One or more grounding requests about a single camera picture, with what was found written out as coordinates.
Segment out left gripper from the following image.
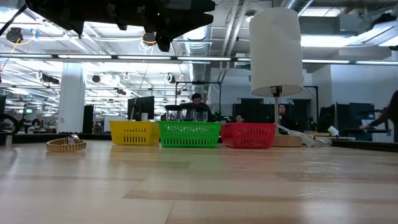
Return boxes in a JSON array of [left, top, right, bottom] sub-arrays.
[[116, 0, 216, 53]]

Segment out glass hourglass black caps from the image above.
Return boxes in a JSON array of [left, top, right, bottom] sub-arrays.
[[194, 104, 210, 123]]

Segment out white shade wooden base lamp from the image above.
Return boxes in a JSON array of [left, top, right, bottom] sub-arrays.
[[248, 7, 304, 147]]

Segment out black computer monitor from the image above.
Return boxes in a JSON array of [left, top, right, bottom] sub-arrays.
[[348, 102, 376, 129], [127, 95, 155, 122]]

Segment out green plastic basket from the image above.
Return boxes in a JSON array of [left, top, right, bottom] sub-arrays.
[[157, 120, 223, 149]]

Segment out yellow plastic basket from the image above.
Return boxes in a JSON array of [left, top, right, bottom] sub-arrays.
[[108, 120, 161, 146]]

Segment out red plastic basket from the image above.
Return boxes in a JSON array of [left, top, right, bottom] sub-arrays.
[[220, 122, 277, 149]]

